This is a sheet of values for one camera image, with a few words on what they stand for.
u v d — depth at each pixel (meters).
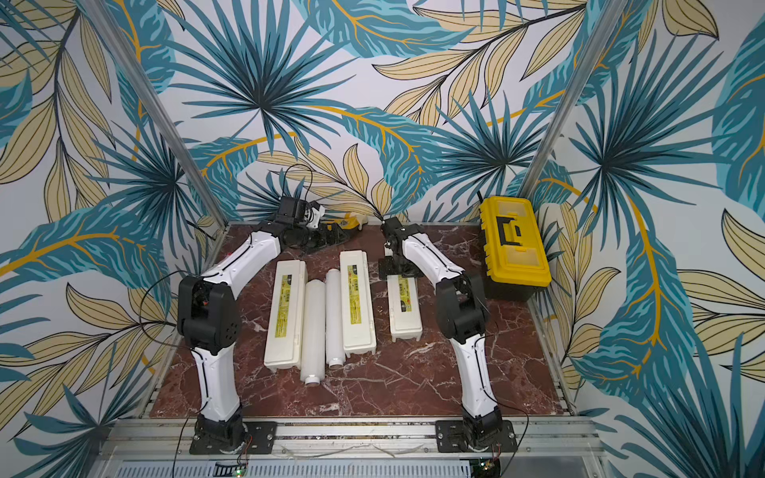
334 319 0.90
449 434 0.73
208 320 0.52
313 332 0.87
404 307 0.87
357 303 0.88
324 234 0.84
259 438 0.74
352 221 1.16
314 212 0.81
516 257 0.90
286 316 0.86
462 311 0.58
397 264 0.85
